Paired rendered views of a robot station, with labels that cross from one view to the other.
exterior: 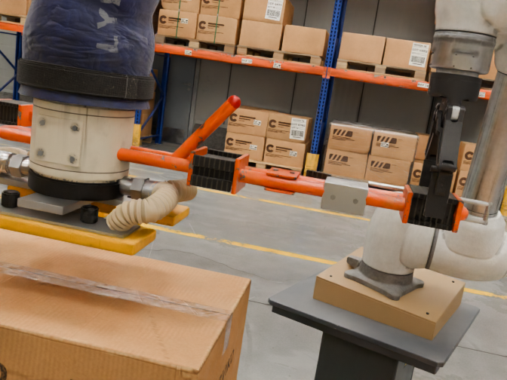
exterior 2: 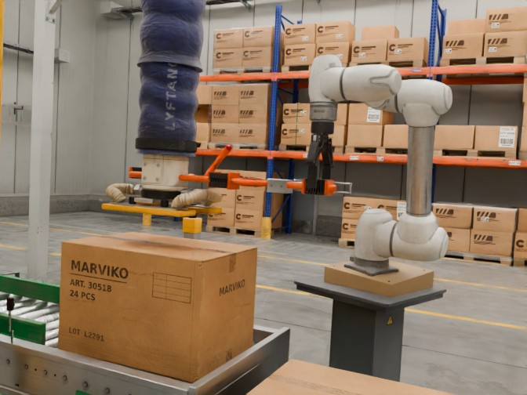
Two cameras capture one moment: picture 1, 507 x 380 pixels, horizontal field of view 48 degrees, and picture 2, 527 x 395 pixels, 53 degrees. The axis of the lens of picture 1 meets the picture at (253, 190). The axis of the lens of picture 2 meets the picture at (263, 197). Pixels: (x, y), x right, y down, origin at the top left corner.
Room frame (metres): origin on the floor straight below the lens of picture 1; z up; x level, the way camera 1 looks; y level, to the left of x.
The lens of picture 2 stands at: (-0.82, -0.57, 1.24)
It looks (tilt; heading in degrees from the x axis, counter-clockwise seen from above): 3 degrees down; 15
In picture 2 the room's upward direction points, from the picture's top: 3 degrees clockwise
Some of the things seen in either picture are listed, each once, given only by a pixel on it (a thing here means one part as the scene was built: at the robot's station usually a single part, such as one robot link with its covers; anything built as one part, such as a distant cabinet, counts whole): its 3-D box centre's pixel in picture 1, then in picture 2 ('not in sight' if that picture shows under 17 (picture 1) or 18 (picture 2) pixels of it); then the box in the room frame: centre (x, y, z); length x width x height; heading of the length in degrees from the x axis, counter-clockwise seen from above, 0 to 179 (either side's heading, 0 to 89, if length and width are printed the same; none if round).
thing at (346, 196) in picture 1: (344, 195); (280, 186); (0.91, -0.15, 1.19); 0.07 x 0.07 x 0.04; 81
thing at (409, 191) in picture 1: (429, 207); (318, 186); (0.88, -0.28, 1.20); 0.08 x 0.07 x 0.05; 81
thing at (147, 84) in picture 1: (88, 79); (167, 145); (0.99, 0.31, 1.32); 0.23 x 0.23 x 0.04
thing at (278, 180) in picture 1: (207, 156); (227, 179); (1.07, 0.10, 1.20); 0.93 x 0.30 x 0.04; 81
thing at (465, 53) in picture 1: (460, 55); (323, 113); (0.89, -0.28, 1.44); 0.09 x 0.09 x 0.06
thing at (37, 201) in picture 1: (78, 181); (164, 193); (0.98, 0.31, 1.14); 0.34 x 0.25 x 0.06; 81
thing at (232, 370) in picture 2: not in sight; (247, 360); (0.92, -0.06, 0.58); 0.70 x 0.03 x 0.06; 170
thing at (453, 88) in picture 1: (450, 103); (321, 135); (0.89, -0.28, 1.36); 0.08 x 0.07 x 0.09; 170
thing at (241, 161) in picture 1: (219, 169); (223, 180); (0.94, 0.06, 1.20); 0.10 x 0.08 x 0.06; 171
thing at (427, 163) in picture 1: (428, 180); (326, 177); (0.96, -0.30, 1.23); 0.03 x 0.01 x 0.07; 80
